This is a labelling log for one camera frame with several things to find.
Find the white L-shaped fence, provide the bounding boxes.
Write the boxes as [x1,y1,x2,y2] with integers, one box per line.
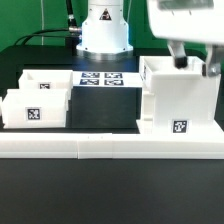
[0,133,224,159]

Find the fiducial marker sheet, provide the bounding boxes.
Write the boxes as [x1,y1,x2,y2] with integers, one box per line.
[73,71,142,88]

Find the white front drawer tray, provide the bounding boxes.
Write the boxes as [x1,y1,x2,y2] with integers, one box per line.
[1,89,68,129]

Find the white rear drawer tray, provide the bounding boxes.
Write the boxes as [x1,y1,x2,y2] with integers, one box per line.
[18,69,73,98]

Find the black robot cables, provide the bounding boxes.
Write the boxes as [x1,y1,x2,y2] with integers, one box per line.
[13,0,83,48]

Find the white drawer tray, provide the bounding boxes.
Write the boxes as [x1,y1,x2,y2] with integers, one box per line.
[1,89,68,129]
[18,69,73,98]

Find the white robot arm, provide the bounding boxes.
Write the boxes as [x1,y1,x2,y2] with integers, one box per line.
[77,0,224,77]

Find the white drawer cabinet box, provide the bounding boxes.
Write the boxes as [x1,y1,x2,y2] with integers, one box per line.
[137,56,222,135]

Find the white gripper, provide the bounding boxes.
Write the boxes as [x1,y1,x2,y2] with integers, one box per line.
[147,0,224,77]

